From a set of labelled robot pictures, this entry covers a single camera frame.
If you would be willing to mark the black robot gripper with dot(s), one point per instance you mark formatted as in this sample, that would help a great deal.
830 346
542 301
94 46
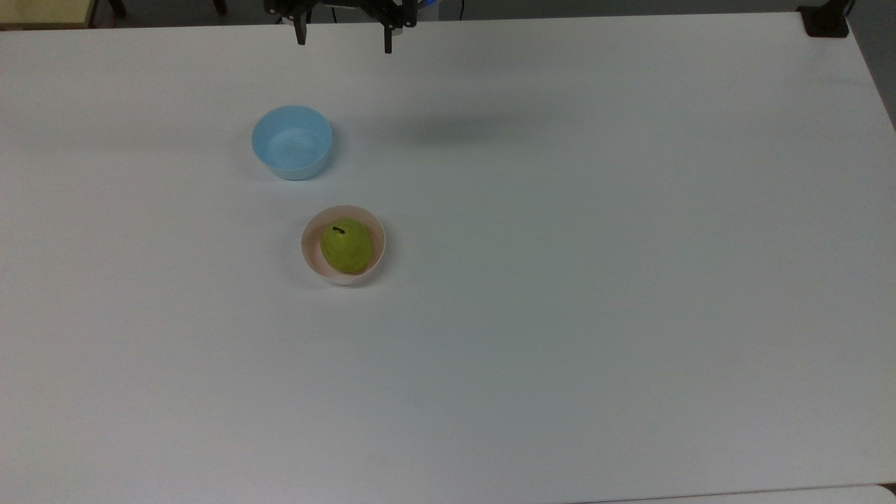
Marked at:
350 8

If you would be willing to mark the green pear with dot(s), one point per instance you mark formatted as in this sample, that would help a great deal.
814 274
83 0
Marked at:
346 246

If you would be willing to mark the blue plastic bowl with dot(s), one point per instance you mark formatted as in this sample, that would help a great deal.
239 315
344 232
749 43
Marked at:
292 143

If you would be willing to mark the pink plastic bowl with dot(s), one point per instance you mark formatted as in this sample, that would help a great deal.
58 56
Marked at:
309 245

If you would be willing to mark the wooden table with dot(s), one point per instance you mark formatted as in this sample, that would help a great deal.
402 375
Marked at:
42 12

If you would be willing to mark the black clamped camera stand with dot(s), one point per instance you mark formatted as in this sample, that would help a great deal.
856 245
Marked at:
826 21

